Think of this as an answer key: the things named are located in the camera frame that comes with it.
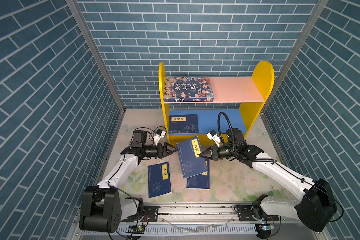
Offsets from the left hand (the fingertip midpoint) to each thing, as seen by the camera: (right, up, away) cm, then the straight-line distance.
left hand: (174, 151), depth 76 cm
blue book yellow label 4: (+15, -18, +7) cm, 25 cm away
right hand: (+13, -1, -4) cm, 13 cm away
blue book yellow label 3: (-9, -18, +8) cm, 22 cm away
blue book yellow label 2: (+9, -5, -4) cm, 11 cm away
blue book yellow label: (+5, +14, +16) cm, 21 cm away
